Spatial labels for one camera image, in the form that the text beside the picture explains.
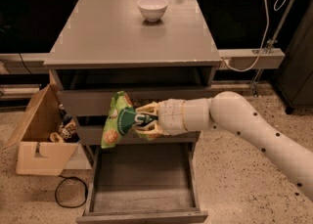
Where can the dark grey side cabinet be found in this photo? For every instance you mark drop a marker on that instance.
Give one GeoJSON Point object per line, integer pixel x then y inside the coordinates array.
{"type": "Point", "coordinates": [294, 79]}

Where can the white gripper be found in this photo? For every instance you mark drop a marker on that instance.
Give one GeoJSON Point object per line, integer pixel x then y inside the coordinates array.
{"type": "Point", "coordinates": [170, 115]}

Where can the grey horizontal wall rail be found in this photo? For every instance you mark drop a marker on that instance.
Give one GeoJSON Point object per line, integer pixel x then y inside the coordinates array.
{"type": "Point", "coordinates": [247, 59]}

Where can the open cardboard box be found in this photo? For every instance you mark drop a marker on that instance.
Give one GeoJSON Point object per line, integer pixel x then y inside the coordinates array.
{"type": "Point", "coordinates": [37, 154]}

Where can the snack items in box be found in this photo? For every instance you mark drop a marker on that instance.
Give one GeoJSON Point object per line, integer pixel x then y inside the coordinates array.
{"type": "Point", "coordinates": [66, 132]}

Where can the grey drawer cabinet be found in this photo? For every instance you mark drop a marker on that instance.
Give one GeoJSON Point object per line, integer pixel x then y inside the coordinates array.
{"type": "Point", "coordinates": [107, 44]}

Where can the green rice chip bag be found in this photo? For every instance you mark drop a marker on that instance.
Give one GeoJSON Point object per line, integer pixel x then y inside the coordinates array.
{"type": "Point", "coordinates": [122, 119]}

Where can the white ceramic bowl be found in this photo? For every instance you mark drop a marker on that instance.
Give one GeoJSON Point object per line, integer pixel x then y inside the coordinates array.
{"type": "Point", "coordinates": [152, 10]}

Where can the grey middle drawer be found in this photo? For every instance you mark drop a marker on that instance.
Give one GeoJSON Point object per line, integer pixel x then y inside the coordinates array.
{"type": "Point", "coordinates": [92, 135]}

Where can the grey open bottom drawer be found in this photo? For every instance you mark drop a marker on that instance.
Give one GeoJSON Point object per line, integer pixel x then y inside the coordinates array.
{"type": "Point", "coordinates": [143, 184]}

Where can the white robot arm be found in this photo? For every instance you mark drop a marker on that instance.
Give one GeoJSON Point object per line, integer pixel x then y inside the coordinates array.
{"type": "Point", "coordinates": [232, 112]}

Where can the metal diagonal pole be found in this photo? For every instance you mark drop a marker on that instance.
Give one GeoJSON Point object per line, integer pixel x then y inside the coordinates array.
{"type": "Point", "coordinates": [266, 48]}

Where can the grey top drawer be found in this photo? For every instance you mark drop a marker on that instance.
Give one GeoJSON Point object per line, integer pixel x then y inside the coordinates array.
{"type": "Point", "coordinates": [97, 102]}

